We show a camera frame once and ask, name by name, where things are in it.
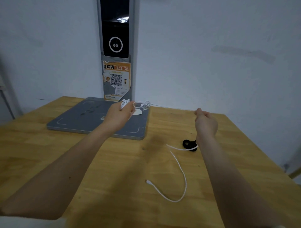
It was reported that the person's right hand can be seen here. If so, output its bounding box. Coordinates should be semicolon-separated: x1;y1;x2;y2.
194;108;218;142

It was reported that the person's left hand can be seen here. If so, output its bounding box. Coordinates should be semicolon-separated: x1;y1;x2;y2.
103;101;136;133

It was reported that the white charging cable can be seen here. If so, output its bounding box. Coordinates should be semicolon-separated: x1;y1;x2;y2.
120;98;199;203

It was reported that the person's left forearm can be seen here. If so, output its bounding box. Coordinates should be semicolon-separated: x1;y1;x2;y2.
0;122;118;221

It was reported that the person's right forearm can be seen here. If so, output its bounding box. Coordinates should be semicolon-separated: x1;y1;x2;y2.
196;135;286;228

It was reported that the orange instruction sticker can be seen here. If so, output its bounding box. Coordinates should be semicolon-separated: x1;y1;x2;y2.
103;60;132;102

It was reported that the grey scanner column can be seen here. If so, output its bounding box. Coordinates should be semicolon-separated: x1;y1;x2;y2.
97;0;136;102

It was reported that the black scanner screen panel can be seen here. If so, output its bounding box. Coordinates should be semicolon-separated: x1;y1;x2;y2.
100;0;130;59

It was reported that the black strap tie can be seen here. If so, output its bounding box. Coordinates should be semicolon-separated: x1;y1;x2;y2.
183;139;198;152

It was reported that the grey scanner base plate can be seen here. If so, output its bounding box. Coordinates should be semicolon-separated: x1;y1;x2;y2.
47;96;150;141

